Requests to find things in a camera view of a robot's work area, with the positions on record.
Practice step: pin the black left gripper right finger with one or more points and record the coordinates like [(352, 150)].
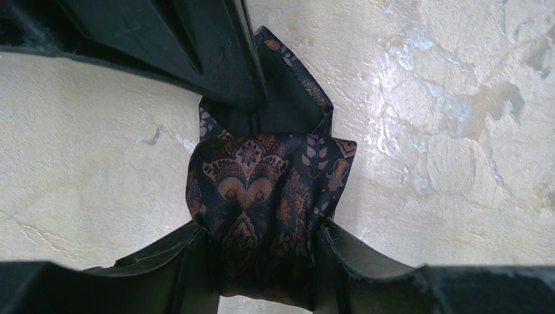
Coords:
[(354, 278)]

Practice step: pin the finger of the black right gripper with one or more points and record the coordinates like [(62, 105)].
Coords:
[(204, 46)]

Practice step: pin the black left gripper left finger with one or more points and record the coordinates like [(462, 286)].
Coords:
[(170, 275)]

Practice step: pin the brown patterned necktie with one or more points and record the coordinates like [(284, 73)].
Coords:
[(262, 184)]

